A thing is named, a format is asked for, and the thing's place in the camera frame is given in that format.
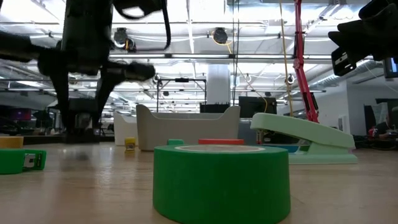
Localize yellow mini stapler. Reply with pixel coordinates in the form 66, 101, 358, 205
124, 137, 137, 153

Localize dark taupe plastic bin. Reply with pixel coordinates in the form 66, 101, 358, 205
238, 119, 258, 146

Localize orange tape roll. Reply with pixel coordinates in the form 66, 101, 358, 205
198, 138, 245, 146

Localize yellow rope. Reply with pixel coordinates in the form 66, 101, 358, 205
279, 0, 295, 118

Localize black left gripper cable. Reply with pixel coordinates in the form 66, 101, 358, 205
113, 0, 172, 51

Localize black desk monitor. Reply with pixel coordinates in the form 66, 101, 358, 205
382, 57, 398, 79

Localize mint green stapler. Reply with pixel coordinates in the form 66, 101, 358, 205
250, 112, 358, 165

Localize black metal stand frame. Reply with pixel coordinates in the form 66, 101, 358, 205
156, 77, 208, 113

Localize black background box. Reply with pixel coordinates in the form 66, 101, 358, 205
200, 103, 231, 113

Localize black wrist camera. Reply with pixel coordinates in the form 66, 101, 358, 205
330, 46, 358, 77
107, 60, 156, 82

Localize black aluminium table frame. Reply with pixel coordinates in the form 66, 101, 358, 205
23, 134, 114, 146

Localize black ceiling cable reel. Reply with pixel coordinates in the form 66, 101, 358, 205
212, 27, 229, 45
113, 27, 137, 52

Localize light grey plastic bin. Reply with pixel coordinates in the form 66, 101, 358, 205
136, 104, 241, 152

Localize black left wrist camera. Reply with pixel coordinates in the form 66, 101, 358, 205
107, 60, 156, 82

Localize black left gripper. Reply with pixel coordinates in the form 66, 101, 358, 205
37, 0, 116, 140

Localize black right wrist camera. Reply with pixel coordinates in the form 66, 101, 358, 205
330, 46, 358, 77

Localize blue stapler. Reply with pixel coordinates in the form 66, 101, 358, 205
261, 143, 302, 154

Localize green tape roll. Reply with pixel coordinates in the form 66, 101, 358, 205
152, 144, 292, 224

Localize white building column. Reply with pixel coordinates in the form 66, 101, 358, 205
206, 64, 231, 105

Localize red desk lamp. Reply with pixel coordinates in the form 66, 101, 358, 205
293, 0, 320, 124

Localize person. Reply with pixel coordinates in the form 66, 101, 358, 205
368, 107, 398, 141

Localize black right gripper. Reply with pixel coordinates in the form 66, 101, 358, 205
328, 0, 398, 62

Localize black background monitor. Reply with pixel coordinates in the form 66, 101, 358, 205
238, 96, 277, 118

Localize black hanging cables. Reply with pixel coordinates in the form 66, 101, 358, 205
231, 0, 241, 106

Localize white plastic bin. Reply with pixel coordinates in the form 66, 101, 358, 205
113, 111, 139, 146

